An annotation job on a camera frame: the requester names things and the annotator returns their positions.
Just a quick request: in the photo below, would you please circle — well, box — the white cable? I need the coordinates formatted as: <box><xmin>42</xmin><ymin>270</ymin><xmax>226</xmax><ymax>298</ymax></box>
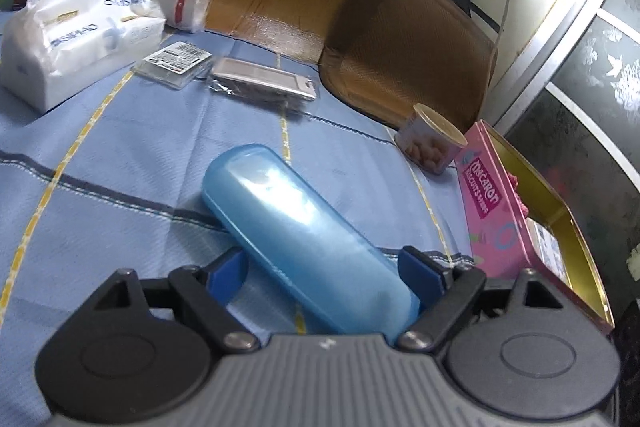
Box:
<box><xmin>491</xmin><ymin>0</ymin><xmax>526</xmax><ymax>60</ymax></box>

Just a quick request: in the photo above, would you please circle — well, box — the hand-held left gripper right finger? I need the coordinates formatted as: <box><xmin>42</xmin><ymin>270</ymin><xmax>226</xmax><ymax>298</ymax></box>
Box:
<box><xmin>397</xmin><ymin>246</ymin><xmax>568</xmax><ymax>353</ymax></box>

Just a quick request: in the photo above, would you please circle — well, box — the purple food can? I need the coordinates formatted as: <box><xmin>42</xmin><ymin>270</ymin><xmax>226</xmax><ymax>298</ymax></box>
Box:
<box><xmin>394</xmin><ymin>103</ymin><xmax>469</xmax><ymax>176</ymax></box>

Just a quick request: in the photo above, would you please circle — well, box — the silver item in plastic sleeve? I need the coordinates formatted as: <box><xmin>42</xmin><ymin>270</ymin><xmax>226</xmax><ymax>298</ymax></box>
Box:
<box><xmin>207</xmin><ymin>55</ymin><xmax>321</xmax><ymax>106</ymax></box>

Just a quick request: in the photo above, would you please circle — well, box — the patterned glass door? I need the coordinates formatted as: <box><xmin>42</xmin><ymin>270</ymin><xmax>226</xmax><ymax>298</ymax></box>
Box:
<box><xmin>494</xmin><ymin>0</ymin><xmax>640</xmax><ymax>323</ymax></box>

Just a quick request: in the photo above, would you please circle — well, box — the white and blue packet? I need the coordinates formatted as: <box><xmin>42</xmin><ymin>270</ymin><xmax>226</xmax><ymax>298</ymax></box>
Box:
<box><xmin>526</xmin><ymin>218</ymin><xmax>572</xmax><ymax>284</ymax></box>

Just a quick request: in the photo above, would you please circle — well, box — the pink tin box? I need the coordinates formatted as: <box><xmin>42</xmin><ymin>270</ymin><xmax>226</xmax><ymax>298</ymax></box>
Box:
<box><xmin>456</xmin><ymin>119</ymin><xmax>617</xmax><ymax>337</ymax></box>

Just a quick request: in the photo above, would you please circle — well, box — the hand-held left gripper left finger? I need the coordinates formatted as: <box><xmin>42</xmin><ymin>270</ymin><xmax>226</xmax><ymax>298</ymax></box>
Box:
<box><xmin>92</xmin><ymin>247</ymin><xmax>261</xmax><ymax>355</ymax></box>

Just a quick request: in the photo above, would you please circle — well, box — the white tissue pack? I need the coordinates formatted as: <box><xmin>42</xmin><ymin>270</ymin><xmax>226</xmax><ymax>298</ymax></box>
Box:
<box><xmin>0</xmin><ymin>0</ymin><xmax>167</xmax><ymax>114</ymax></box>

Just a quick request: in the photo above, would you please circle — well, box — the pink fluffy toy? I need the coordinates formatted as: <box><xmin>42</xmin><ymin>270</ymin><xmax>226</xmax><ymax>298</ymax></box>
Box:
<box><xmin>506</xmin><ymin>173</ymin><xmax>532</xmax><ymax>220</ymax></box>

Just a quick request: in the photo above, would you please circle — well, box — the barcoded card pack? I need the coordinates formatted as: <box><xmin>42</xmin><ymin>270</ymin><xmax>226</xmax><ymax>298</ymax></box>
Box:
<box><xmin>133</xmin><ymin>40</ymin><xmax>212</xmax><ymax>91</ymax></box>

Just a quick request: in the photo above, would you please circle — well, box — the blue checked tablecloth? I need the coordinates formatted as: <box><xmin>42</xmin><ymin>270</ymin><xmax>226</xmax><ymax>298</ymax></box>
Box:
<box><xmin>0</xmin><ymin>9</ymin><xmax>476</xmax><ymax>423</ymax></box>

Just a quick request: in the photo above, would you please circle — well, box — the blue plastic case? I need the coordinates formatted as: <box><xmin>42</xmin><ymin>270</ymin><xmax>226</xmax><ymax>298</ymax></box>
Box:
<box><xmin>201</xmin><ymin>144</ymin><xmax>422</xmax><ymax>337</ymax></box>

